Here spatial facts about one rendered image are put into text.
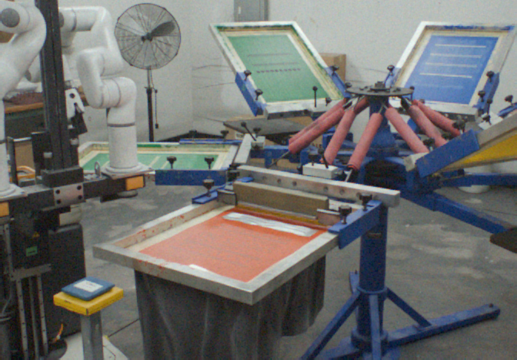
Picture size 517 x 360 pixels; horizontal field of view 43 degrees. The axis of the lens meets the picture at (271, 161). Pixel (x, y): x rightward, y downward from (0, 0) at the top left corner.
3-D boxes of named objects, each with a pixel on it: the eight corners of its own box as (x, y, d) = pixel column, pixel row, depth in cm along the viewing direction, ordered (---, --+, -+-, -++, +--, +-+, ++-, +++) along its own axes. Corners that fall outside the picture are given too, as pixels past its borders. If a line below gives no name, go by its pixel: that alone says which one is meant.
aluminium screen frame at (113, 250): (252, 305, 166) (251, 291, 165) (92, 257, 197) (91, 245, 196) (377, 218, 230) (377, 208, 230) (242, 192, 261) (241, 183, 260)
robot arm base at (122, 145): (95, 165, 229) (92, 122, 225) (128, 160, 237) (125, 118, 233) (115, 175, 218) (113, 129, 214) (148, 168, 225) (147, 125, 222)
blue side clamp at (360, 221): (341, 250, 205) (341, 229, 204) (327, 247, 208) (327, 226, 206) (379, 222, 230) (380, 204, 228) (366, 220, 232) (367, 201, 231)
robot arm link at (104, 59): (114, -5, 222) (65, -5, 209) (148, 98, 221) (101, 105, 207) (93, 11, 232) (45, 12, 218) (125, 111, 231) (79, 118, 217)
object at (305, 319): (255, 418, 189) (254, 285, 179) (245, 414, 191) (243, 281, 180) (328, 348, 227) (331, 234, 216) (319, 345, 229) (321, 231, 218)
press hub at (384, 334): (390, 382, 297) (405, 89, 264) (315, 358, 318) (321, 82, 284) (420, 345, 329) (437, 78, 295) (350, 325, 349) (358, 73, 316)
